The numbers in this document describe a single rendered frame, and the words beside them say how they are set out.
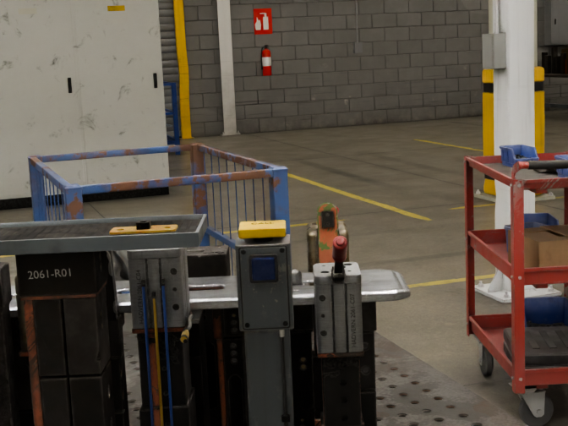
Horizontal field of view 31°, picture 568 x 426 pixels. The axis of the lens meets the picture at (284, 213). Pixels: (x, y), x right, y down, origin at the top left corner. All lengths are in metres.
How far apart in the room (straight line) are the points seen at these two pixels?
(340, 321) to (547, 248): 2.19
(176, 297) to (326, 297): 0.21
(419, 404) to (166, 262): 0.71
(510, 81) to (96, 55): 5.11
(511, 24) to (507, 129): 0.54
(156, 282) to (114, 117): 8.23
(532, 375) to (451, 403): 1.70
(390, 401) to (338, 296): 0.57
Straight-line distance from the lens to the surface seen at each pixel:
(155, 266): 1.45
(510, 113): 5.40
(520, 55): 5.41
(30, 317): 1.33
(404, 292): 1.59
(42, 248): 1.27
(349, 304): 1.46
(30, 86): 9.55
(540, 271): 3.57
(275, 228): 1.27
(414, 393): 2.03
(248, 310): 1.29
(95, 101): 9.62
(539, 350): 3.76
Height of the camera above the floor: 1.39
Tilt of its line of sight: 9 degrees down
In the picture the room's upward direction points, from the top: 3 degrees counter-clockwise
